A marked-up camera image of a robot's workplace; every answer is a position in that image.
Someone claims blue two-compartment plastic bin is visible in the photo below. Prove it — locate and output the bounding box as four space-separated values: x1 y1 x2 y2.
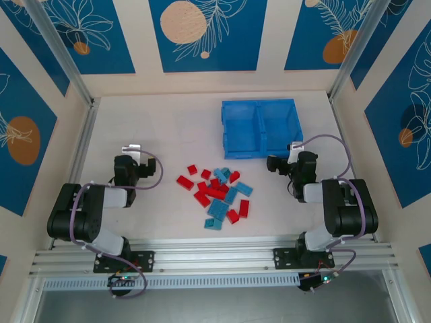
221 98 304 161

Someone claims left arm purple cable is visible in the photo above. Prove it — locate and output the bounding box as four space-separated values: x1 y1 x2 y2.
69 149 165 299

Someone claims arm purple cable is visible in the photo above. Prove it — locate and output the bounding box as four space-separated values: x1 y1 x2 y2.
69 149 165 299
296 134 368 280

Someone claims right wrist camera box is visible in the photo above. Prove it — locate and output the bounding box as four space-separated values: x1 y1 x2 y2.
286 141 304 163

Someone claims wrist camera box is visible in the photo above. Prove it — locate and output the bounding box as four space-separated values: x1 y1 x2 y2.
121 143 141 164
286 141 304 163

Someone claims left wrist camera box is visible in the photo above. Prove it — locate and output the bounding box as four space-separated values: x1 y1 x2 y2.
121 143 141 164

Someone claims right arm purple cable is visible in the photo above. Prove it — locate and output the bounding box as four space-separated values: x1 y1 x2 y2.
296 134 368 280

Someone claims aluminium table edge rail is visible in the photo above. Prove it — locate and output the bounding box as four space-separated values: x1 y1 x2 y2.
49 97 101 250
328 93 378 243

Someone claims blue floral wall panel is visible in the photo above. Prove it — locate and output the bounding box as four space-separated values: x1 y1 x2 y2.
350 0 431 91
364 32 431 209
0 46 59 217
36 0 136 75
0 8 71 98
149 0 269 73
284 0 380 71

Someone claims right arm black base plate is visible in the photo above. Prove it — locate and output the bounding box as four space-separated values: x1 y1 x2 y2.
273 247 335 270

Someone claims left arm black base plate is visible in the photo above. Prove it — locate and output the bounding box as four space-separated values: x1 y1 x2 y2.
93 250 155 273

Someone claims wide aluminium mounting rail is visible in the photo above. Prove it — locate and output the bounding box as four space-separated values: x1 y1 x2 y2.
28 235 395 279

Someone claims white slotted cable duct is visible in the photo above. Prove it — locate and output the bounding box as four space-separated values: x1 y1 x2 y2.
42 273 300 291

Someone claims aluminium frame post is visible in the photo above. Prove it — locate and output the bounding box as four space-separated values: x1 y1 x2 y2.
25 0 94 106
329 0 397 101

